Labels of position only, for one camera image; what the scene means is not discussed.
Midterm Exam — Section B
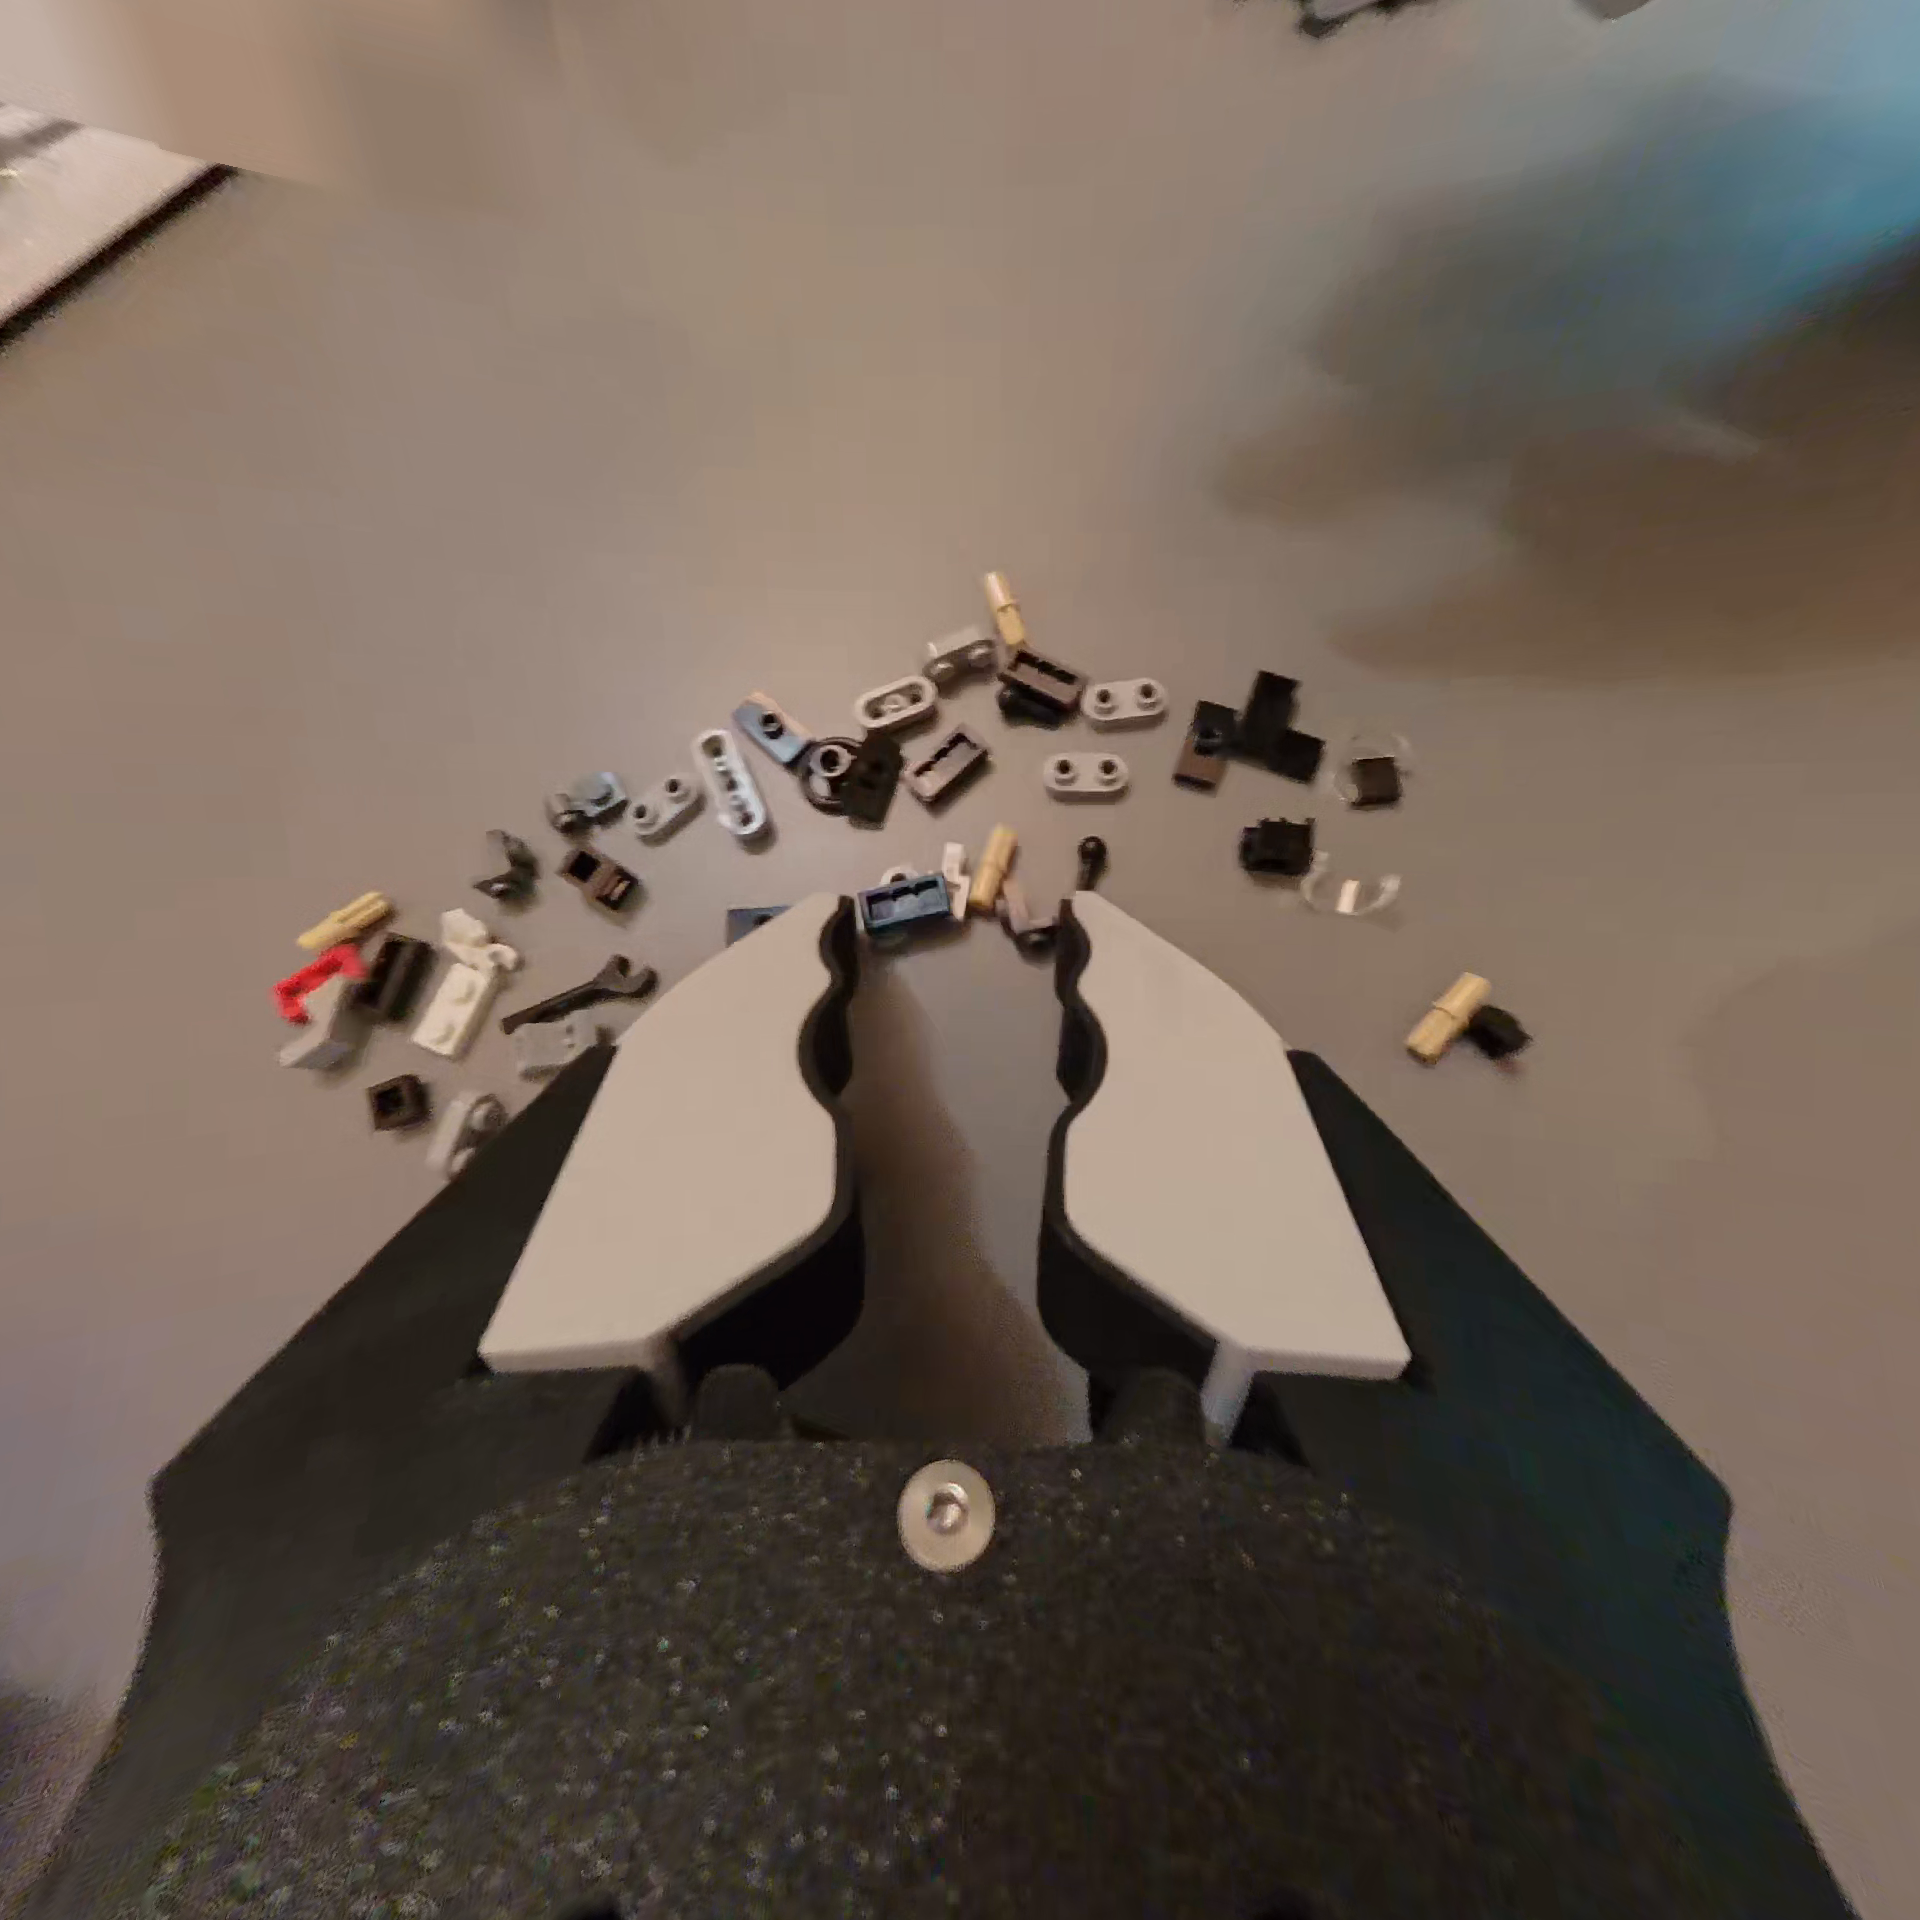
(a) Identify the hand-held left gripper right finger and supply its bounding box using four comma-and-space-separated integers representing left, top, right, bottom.
1034, 891, 1413, 1448

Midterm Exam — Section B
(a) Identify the grey desk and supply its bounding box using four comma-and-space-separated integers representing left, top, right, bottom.
0, 0, 1920, 1920

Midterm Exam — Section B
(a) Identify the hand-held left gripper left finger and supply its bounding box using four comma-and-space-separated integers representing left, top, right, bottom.
477, 891, 869, 1423

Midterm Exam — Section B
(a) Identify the pile of small toy bricks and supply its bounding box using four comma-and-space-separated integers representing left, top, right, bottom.
272, 572, 1536, 1180

